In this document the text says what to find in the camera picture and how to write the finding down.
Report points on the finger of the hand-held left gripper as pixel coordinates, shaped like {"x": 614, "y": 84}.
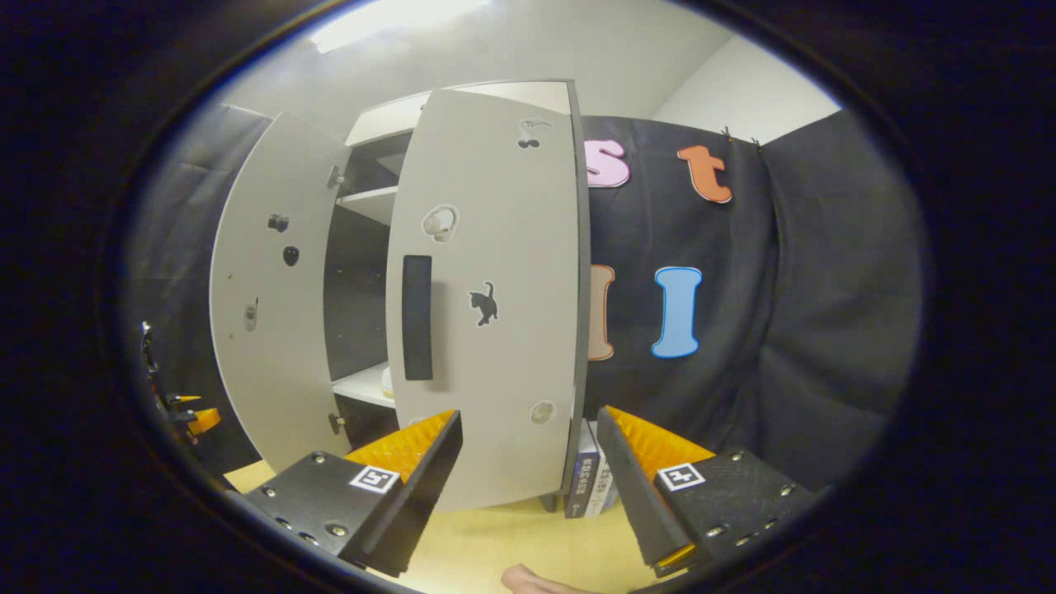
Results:
{"x": 206, "y": 419}

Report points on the grey shoe cabinet door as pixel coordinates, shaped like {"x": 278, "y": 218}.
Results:
{"x": 264, "y": 371}
{"x": 511, "y": 371}

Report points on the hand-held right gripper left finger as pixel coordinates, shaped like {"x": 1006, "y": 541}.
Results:
{"x": 429, "y": 487}

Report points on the black backdrop cloth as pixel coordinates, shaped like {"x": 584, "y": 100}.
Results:
{"x": 181, "y": 247}
{"x": 825, "y": 330}

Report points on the grey shoe cabinet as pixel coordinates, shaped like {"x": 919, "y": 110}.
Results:
{"x": 359, "y": 289}

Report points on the white shoe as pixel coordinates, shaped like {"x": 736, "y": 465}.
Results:
{"x": 386, "y": 384}

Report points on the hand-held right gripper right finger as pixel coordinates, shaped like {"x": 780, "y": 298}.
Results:
{"x": 631, "y": 495}

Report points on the dark blue book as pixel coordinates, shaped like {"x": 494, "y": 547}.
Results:
{"x": 580, "y": 487}

